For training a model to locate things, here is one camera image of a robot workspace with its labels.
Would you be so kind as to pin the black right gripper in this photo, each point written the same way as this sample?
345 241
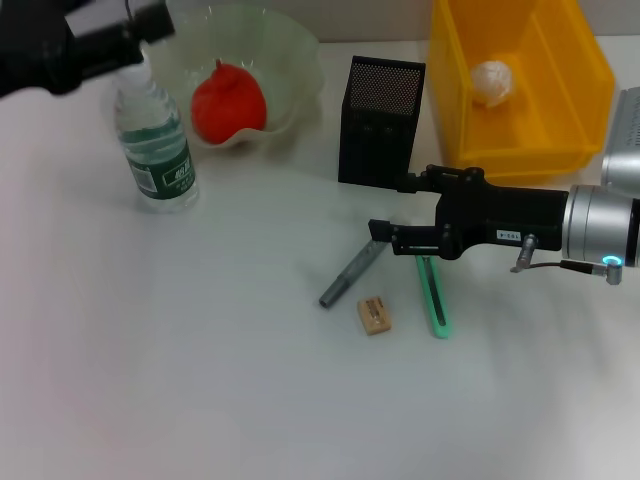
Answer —
515 215

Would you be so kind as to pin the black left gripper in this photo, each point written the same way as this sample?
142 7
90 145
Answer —
30 45

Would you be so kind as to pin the red-orange fruit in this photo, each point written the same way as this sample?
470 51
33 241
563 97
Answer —
230 105

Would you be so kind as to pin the clear bottle with green label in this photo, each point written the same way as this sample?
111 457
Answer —
160 165

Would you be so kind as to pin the white paper ball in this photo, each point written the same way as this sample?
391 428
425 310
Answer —
492 82

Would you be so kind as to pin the black mesh pen holder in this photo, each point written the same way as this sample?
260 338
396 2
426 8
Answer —
377 135

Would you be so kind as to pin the grey pen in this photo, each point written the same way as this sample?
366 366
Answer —
345 280

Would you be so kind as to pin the beige eraser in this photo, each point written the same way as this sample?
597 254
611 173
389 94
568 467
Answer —
375 317

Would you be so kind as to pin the mint green utility knife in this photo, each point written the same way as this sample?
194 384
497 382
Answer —
440 315

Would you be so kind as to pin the pale green glass fruit bowl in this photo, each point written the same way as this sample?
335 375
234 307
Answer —
290 60

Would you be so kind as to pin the yellow plastic bin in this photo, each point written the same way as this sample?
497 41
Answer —
550 115

